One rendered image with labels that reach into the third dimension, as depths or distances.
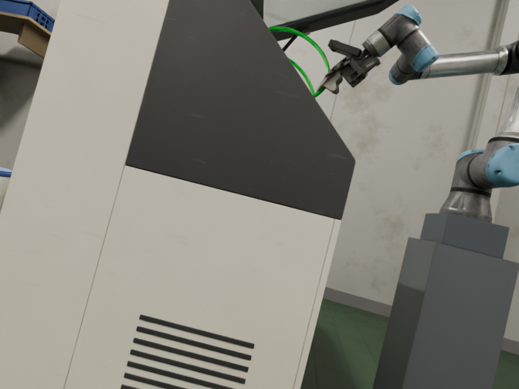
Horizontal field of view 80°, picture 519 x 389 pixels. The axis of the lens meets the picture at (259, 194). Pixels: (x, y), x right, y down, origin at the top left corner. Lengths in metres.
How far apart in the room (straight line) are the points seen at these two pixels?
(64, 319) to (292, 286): 0.59
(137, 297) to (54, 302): 0.21
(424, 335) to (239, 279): 0.60
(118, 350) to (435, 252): 0.94
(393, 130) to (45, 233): 3.25
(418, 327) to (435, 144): 2.79
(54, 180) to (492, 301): 1.27
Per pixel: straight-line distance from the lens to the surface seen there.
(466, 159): 1.24
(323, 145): 0.83
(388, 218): 3.48
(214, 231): 0.80
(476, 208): 1.20
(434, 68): 1.28
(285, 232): 0.80
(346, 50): 1.16
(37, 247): 0.98
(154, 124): 0.87
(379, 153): 3.53
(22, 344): 1.06
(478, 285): 1.16
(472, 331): 1.18
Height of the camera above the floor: 0.78
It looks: 2 degrees up
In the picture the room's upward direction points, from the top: 14 degrees clockwise
